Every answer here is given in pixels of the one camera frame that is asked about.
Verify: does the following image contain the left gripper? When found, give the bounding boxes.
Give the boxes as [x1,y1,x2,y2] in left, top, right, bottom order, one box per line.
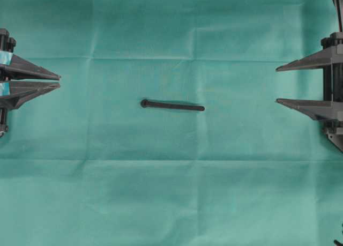
[0,28,62,136]

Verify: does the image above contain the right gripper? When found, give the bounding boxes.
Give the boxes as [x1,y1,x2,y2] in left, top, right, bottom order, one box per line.
[276,32,342,150]

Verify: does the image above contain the black velcro strap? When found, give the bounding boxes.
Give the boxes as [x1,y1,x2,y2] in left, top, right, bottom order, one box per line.
[140,99,206,113]

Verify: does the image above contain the green table cloth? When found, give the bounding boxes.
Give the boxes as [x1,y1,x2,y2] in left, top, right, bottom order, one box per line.
[1,0,342,245]

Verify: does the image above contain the black cable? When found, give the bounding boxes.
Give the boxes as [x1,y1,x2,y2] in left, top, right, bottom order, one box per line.
[333,223,343,246]

